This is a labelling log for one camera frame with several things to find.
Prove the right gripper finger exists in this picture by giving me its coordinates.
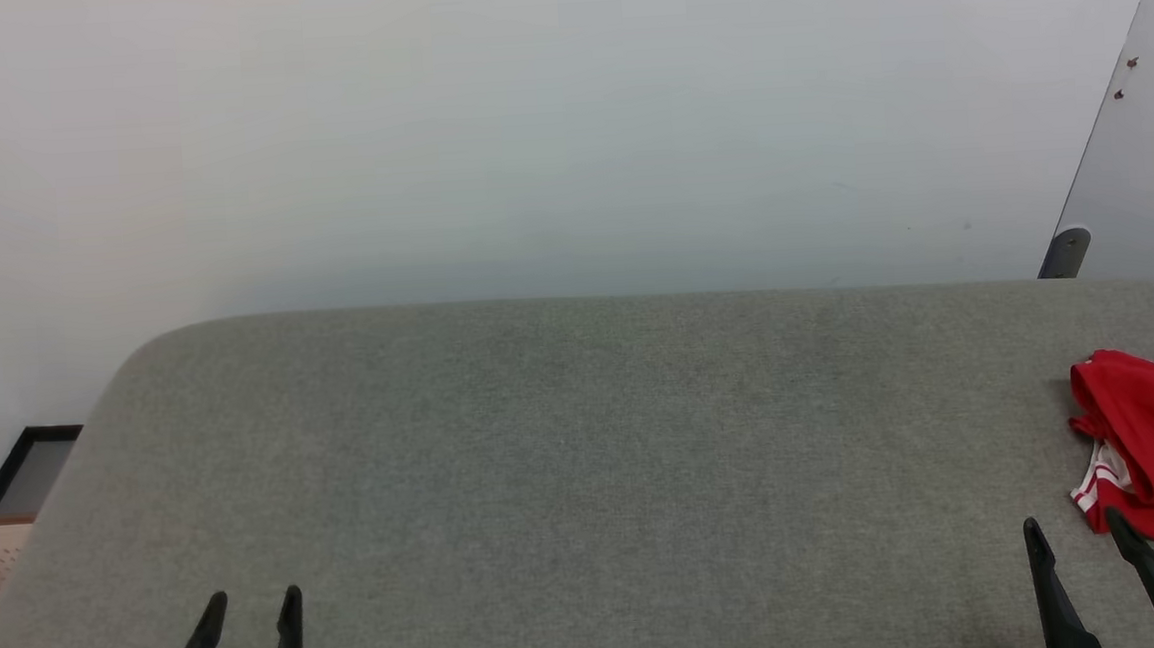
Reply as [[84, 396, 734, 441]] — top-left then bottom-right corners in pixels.
[[1105, 503, 1154, 633], [1022, 514, 1105, 648]]

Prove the black framed panel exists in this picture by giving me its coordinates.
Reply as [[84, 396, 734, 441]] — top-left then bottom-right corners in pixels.
[[0, 423, 90, 518]]

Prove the grey fabric sofa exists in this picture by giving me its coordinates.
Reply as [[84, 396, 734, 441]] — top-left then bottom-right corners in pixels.
[[0, 259, 1154, 648]]

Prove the dark grey rounded post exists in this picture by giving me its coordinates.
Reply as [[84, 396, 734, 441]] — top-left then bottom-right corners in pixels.
[[1034, 224, 1095, 281]]

